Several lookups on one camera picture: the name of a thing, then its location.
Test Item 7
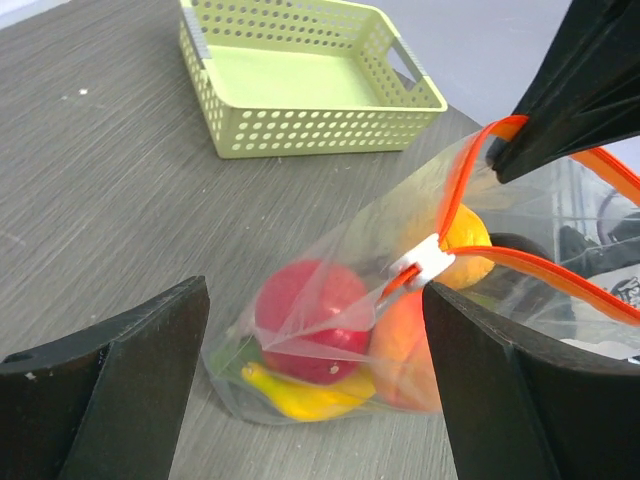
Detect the red apple toy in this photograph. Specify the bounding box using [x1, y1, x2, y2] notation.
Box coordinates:
[255, 259, 373, 385]

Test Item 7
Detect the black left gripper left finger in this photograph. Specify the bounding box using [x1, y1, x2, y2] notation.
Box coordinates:
[1, 276, 209, 479]

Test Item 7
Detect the clear zip top bag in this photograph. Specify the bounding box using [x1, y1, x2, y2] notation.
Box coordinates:
[203, 115, 639, 425]

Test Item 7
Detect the pale green perforated basket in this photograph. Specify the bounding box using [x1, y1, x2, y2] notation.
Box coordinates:
[179, 1, 447, 159]

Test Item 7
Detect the green leafy vegetable toy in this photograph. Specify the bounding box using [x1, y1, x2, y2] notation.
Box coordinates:
[208, 336, 262, 383]

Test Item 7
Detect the orange toy fruit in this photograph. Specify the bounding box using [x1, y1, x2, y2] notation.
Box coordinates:
[439, 202, 496, 291]

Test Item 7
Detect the peach toy fruit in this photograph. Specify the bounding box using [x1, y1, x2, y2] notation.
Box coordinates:
[369, 291, 441, 413]

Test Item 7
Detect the yellow banana toy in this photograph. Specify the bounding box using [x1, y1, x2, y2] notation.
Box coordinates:
[241, 362, 376, 423]

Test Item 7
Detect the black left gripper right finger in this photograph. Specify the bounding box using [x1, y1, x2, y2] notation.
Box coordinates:
[422, 283, 639, 479]

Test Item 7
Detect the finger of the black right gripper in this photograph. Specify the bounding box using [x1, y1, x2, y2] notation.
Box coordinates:
[487, 0, 639, 183]

